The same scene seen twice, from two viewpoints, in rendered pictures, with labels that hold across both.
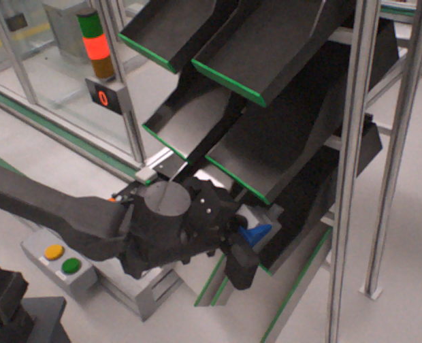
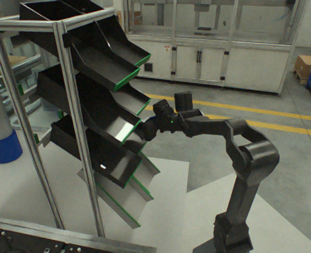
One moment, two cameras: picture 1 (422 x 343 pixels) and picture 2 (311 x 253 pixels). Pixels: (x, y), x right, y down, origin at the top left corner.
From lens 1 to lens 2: 1.05 m
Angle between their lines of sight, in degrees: 92
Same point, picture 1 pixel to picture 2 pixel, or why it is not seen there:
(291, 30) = (116, 47)
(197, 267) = (132, 207)
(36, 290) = not seen: outside the picture
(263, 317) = (145, 174)
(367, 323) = not seen: hidden behind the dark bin
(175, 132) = (120, 131)
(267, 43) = (120, 52)
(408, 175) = (12, 181)
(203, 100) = (98, 118)
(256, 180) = (140, 104)
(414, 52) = not seen: hidden behind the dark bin
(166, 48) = (121, 75)
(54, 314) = (204, 245)
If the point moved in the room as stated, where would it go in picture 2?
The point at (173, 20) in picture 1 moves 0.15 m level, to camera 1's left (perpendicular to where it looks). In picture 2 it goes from (101, 70) to (132, 90)
